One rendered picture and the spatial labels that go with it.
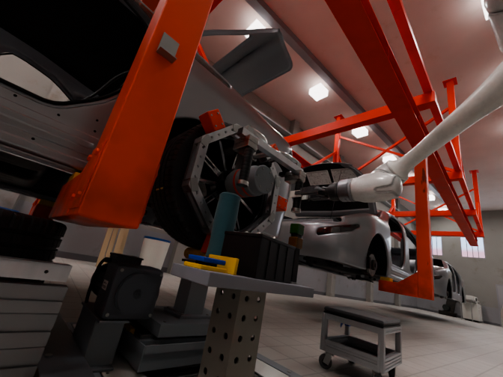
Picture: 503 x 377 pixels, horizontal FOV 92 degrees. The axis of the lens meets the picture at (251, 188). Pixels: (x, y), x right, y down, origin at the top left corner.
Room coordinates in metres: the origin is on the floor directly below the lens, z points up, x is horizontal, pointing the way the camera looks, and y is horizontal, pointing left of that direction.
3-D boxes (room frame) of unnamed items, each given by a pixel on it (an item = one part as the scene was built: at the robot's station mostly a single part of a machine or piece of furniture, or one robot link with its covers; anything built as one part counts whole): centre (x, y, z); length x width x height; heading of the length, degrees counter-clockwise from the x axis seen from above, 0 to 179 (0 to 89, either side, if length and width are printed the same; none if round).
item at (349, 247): (5.30, -2.59, 1.49); 4.95 x 1.86 x 1.59; 132
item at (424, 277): (3.75, -2.53, 1.75); 0.68 x 0.16 x 2.45; 42
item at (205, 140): (1.12, 0.07, 0.85); 0.54 x 0.07 x 0.54; 132
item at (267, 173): (1.07, 0.02, 0.85); 0.21 x 0.14 x 0.14; 42
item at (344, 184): (0.89, -0.37, 0.83); 0.09 x 0.06 x 0.09; 132
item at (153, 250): (5.69, 1.86, 0.36); 0.61 x 0.60 x 0.73; 37
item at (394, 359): (1.68, -0.85, 0.17); 0.43 x 0.36 x 0.34; 135
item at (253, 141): (0.86, 0.06, 0.93); 0.09 x 0.05 x 0.05; 42
